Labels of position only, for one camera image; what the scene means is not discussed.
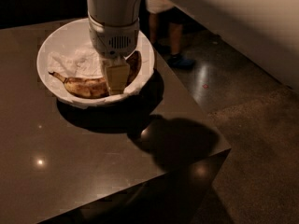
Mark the white crumpled cloth liner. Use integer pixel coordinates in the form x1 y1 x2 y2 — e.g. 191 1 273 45
46 44 148 103

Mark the white round bowl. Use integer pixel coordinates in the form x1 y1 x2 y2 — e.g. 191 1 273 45
36 19 154 109

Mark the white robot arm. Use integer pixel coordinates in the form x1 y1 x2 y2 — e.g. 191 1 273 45
87 0 141 95

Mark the ripe spotted yellow banana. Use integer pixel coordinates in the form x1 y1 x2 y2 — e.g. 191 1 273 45
50 50 142 99

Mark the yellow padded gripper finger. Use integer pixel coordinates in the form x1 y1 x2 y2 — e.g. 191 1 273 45
101 56 130 95

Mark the person standing in background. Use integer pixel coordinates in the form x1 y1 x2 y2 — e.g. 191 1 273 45
145 0 195 69

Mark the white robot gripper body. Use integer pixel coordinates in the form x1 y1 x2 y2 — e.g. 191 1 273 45
88 16 139 59

